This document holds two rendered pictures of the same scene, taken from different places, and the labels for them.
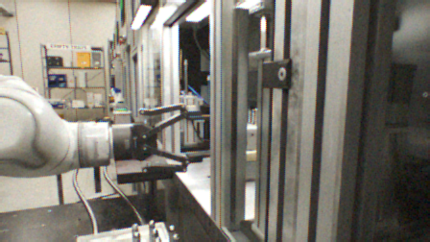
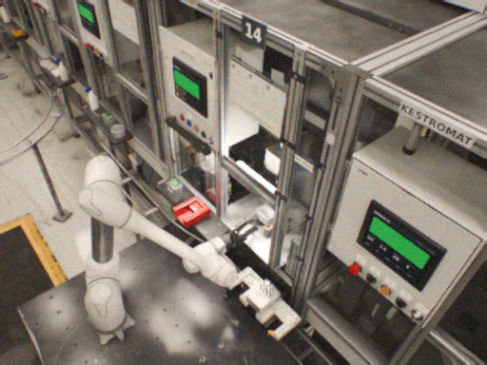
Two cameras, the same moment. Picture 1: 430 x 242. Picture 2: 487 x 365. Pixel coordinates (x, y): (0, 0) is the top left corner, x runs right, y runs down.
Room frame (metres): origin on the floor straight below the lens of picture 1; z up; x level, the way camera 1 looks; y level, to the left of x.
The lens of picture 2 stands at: (-0.61, 0.55, 2.54)
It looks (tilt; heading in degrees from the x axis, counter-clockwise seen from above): 43 degrees down; 339
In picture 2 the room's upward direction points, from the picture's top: 2 degrees clockwise
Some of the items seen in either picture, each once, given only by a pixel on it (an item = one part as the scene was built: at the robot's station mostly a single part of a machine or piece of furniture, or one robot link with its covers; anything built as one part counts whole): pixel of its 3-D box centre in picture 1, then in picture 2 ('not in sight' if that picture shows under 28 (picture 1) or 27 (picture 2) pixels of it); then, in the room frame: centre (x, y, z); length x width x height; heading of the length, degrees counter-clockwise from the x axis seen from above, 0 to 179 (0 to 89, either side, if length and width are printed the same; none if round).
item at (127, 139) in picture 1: (134, 141); (229, 239); (0.56, 0.16, 1.01); 0.09 x 0.07 x 0.08; 111
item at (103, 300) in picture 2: not in sight; (104, 302); (0.50, 0.80, 0.85); 0.18 x 0.16 x 0.22; 177
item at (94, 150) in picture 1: (97, 144); (217, 246); (0.54, 0.23, 1.01); 0.09 x 0.06 x 0.09; 21
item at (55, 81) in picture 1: (77, 88); not in sight; (6.49, 3.18, 1.00); 1.30 x 0.51 x 2.00; 111
